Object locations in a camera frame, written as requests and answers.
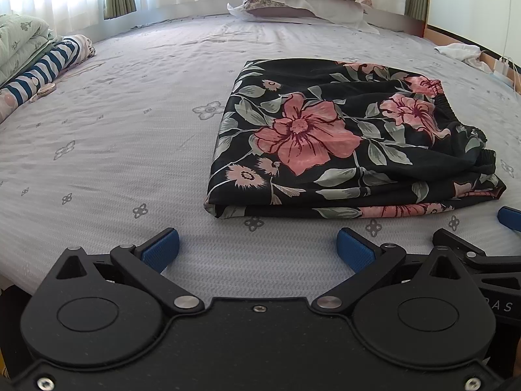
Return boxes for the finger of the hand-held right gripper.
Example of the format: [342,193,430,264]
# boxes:
[432,228,521,270]
[497,206,521,231]

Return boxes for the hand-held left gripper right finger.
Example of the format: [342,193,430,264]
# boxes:
[311,227,465,314]

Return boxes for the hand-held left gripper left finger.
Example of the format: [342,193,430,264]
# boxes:
[55,228,205,317]

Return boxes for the black floral pants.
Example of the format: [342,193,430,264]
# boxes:
[204,58,508,220]

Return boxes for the grey patterned bed sheet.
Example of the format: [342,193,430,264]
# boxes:
[0,13,521,296]

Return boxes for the white cloth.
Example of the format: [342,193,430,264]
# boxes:
[433,42,494,75]

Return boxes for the blue pink striped blanket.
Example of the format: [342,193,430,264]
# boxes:
[0,34,97,123]

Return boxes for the white mauve pillow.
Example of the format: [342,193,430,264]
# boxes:
[227,0,380,34]

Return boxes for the green floral quilt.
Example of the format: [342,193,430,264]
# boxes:
[0,13,63,89]

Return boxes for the wooden bed frame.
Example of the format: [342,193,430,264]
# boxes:
[366,10,521,64]

